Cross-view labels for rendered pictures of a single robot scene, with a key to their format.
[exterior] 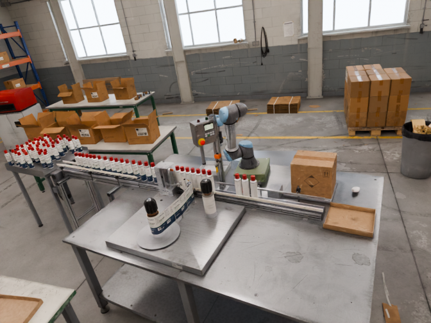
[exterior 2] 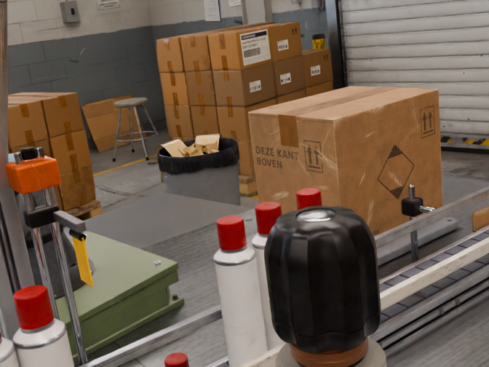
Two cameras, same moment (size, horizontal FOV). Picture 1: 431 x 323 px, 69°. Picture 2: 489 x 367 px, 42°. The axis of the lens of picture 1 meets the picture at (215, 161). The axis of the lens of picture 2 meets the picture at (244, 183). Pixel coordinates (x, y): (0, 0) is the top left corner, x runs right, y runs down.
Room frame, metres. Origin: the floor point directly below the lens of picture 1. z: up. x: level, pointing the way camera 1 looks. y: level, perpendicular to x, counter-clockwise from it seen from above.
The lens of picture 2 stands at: (1.78, 0.51, 1.33)
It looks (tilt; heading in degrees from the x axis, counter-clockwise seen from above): 16 degrees down; 294
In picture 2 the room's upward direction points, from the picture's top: 7 degrees counter-clockwise
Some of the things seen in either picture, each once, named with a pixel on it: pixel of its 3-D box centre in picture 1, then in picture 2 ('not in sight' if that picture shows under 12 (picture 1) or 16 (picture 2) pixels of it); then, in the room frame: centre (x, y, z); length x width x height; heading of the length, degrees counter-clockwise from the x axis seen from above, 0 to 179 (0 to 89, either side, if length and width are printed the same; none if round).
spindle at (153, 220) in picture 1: (153, 216); not in sight; (1.77, 0.47, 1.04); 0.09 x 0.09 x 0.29
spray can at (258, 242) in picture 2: (245, 186); (276, 280); (2.07, -0.20, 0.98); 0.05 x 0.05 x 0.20
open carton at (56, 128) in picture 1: (60, 129); not in sight; (4.35, 2.10, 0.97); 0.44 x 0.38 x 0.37; 163
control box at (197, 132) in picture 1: (203, 131); not in sight; (2.32, 0.06, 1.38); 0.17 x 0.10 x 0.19; 114
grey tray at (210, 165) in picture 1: (214, 168); not in sight; (2.68, 0.02, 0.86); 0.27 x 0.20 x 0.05; 68
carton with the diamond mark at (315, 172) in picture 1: (313, 173); (348, 165); (2.10, -0.74, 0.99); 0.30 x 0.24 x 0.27; 60
